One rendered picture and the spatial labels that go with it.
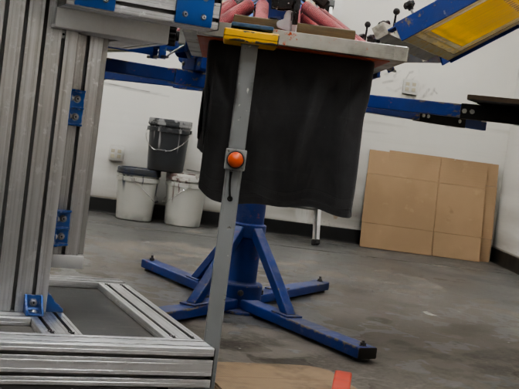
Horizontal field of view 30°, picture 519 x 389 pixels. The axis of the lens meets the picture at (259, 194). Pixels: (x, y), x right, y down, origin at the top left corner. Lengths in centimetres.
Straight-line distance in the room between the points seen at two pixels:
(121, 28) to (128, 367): 78
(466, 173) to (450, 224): 41
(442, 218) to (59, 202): 519
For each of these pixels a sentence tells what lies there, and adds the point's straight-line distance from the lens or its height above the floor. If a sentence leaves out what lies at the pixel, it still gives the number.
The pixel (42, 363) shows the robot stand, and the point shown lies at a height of 18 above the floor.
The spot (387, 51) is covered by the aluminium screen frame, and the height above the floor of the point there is 97.
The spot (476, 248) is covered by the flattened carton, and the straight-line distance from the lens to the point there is 737.
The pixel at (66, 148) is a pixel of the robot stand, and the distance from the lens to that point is 240.
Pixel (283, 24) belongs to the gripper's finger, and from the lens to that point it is 282.
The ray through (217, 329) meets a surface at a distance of 236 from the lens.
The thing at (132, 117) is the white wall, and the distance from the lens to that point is 726.
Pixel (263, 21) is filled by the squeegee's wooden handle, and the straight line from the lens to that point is 284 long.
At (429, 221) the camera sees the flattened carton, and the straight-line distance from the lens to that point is 730.
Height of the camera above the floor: 71
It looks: 3 degrees down
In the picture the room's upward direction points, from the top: 7 degrees clockwise
